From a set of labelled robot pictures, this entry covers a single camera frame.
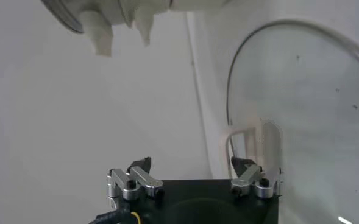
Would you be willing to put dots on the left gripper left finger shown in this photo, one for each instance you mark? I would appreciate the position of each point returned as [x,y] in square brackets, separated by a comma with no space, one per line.
[148,182]

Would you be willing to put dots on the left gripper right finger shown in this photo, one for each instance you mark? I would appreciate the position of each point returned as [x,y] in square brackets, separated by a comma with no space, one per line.
[249,176]

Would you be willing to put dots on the round glass pot lid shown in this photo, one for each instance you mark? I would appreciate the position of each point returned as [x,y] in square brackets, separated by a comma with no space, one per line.
[304,91]

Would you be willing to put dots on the white electric cooker base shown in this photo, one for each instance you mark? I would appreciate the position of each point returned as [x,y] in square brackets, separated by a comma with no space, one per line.
[142,27]

